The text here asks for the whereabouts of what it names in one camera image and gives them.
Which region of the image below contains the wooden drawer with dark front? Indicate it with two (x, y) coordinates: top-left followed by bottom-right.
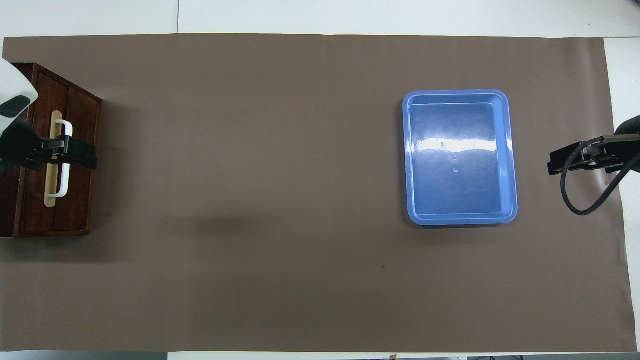
(14, 69), (103, 236)

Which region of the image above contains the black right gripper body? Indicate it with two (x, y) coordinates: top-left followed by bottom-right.
(580, 133), (640, 175)

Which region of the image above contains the brown table mat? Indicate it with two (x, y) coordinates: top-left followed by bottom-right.
(0, 33), (639, 354)

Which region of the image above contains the dark wooden drawer cabinet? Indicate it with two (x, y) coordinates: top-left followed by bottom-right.
(0, 62), (103, 239)

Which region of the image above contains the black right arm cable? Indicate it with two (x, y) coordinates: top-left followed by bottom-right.
(560, 137), (640, 217)

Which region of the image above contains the blue plastic tray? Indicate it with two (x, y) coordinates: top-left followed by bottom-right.
(402, 89), (519, 227)

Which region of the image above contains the white drawer handle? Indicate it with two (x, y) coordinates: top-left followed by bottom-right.
(48, 120), (74, 199)

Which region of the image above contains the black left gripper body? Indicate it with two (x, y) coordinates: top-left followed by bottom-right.
(0, 119), (61, 172)

